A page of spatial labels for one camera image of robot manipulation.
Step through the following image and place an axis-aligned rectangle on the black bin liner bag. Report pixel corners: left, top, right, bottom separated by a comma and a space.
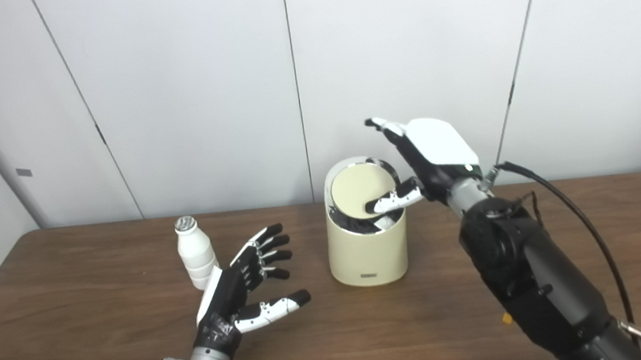
327, 193, 405, 238

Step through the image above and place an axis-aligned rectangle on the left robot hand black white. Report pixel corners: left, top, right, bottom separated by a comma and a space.
187, 221, 317, 360

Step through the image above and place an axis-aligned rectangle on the cream-colored bin body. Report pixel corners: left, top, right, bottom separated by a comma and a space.
319, 152, 413, 290

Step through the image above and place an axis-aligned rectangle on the round cream bin lid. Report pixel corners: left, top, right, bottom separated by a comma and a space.
328, 160, 400, 223

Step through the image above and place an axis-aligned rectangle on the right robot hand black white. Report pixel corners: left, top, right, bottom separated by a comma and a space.
356, 107, 488, 214

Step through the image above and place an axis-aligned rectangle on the small white plastic bottle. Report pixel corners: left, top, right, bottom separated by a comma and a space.
174, 213, 221, 292

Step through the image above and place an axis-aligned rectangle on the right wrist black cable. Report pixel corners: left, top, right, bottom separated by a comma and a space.
486, 148, 641, 360

